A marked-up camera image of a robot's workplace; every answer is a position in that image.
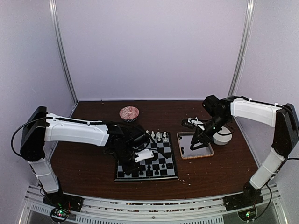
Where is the white ceramic bowl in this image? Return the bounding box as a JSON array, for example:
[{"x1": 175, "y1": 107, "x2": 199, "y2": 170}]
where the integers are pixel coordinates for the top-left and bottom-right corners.
[{"x1": 213, "y1": 126, "x2": 232, "y2": 146}]

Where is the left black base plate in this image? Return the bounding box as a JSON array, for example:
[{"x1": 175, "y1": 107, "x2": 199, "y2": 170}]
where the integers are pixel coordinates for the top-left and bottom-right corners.
[{"x1": 43, "y1": 195, "x2": 84, "y2": 223}]

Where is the right aluminium corner post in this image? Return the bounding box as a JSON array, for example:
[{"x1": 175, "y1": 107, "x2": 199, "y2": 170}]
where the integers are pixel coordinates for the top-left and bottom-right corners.
[{"x1": 228, "y1": 0, "x2": 255, "y2": 96}]

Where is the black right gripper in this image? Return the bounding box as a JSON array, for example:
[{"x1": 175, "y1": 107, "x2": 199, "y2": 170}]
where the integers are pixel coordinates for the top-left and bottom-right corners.
[{"x1": 191, "y1": 113, "x2": 230, "y2": 150}]

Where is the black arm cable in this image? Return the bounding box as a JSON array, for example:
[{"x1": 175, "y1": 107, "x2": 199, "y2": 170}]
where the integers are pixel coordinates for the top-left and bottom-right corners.
[
  {"x1": 219, "y1": 121, "x2": 299, "y2": 210},
  {"x1": 10, "y1": 118, "x2": 49, "y2": 158}
]

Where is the black chess king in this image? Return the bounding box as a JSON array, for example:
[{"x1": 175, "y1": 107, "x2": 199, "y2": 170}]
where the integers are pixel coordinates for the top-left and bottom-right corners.
[{"x1": 146, "y1": 169, "x2": 152, "y2": 176}]

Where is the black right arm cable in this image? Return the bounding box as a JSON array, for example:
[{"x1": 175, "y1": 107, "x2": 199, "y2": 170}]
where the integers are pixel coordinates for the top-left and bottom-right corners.
[{"x1": 219, "y1": 121, "x2": 299, "y2": 210}]

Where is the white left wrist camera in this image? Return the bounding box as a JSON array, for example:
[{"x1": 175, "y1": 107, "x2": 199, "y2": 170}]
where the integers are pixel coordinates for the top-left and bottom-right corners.
[{"x1": 135, "y1": 148, "x2": 154, "y2": 163}]

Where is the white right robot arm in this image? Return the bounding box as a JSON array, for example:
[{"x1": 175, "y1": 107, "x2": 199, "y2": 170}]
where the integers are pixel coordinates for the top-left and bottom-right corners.
[{"x1": 181, "y1": 95, "x2": 299, "y2": 206}]

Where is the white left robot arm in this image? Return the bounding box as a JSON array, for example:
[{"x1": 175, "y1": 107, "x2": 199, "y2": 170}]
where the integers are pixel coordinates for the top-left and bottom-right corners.
[{"x1": 20, "y1": 106, "x2": 154, "y2": 207}]

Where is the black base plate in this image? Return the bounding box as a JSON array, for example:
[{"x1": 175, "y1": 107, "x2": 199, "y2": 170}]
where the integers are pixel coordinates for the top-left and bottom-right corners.
[
  {"x1": 43, "y1": 195, "x2": 84, "y2": 223},
  {"x1": 223, "y1": 193, "x2": 263, "y2": 222}
]

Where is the aluminium corner post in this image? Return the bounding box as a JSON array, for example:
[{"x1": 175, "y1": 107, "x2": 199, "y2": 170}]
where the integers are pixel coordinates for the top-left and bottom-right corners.
[
  {"x1": 228, "y1": 0, "x2": 255, "y2": 96},
  {"x1": 49, "y1": 0, "x2": 78, "y2": 104}
]

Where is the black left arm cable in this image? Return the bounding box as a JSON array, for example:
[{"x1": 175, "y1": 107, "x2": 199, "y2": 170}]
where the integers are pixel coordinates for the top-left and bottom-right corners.
[{"x1": 10, "y1": 118, "x2": 49, "y2": 158}]

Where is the red patterned bowl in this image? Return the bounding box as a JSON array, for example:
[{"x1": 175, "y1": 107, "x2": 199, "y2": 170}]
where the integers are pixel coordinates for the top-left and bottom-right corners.
[{"x1": 119, "y1": 106, "x2": 140, "y2": 123}]

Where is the aluminium front rail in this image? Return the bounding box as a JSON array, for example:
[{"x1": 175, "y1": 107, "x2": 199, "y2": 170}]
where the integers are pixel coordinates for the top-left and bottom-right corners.
[{"x1": 22, "y1": 183, "x2": 281, "y2": 224}]

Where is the black and white chessboard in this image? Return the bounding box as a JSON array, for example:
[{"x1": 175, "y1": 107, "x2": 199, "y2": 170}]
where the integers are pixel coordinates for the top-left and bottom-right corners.
[{"x1": 114, "y1": 131, "x2": 178, "y2": 182}]

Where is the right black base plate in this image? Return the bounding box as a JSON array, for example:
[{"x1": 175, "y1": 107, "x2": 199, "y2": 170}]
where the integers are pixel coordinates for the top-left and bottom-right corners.
[{"x1": 223, "y1": 193, "x2": 263, "y2": 222}]

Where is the wooden rimmed metal tray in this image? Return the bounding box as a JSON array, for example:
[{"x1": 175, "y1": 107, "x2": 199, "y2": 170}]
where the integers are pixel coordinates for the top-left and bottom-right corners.
[{"x1": 177, "y1": 132, "x2": 214, "y2": 160}]

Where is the left aluminium corner post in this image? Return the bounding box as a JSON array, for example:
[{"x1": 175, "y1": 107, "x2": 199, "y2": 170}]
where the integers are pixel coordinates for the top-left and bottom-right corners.
[{"x1": 49, "y1": 0, "x2": 78, "y2": 104}]

